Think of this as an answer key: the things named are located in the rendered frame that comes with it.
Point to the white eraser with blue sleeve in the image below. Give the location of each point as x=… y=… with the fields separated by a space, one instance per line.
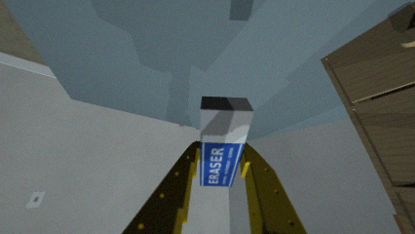
x=225 y=122

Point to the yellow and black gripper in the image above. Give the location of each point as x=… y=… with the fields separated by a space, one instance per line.
x=269 y=208

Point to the tan wooden chest of drawers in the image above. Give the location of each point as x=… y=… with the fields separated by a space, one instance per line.
x=393 y=188

